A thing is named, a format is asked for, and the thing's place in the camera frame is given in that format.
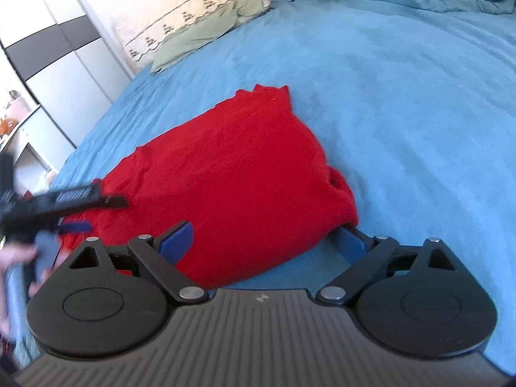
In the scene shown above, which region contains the red knitted garment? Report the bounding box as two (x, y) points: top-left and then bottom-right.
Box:
(72, 86), (358, 289)

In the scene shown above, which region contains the person left hand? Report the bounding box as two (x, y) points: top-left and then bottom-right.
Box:
(0, 244), (72, 339)

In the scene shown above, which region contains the white shelf desk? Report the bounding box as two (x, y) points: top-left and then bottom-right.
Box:
(1, 107), (55, 195)

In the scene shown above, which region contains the white wardrobe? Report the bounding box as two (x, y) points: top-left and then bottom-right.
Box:
(1, 0), (132, 146)

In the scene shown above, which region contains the blue bed sheet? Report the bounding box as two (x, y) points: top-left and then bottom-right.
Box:
(54, 0), (515, 373)

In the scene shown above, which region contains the green pillow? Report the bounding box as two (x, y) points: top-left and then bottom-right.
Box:
(150, 0), (270, 74)

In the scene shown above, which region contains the cream quilted headboard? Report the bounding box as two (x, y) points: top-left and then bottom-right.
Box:
(114, 0), (299, 64)

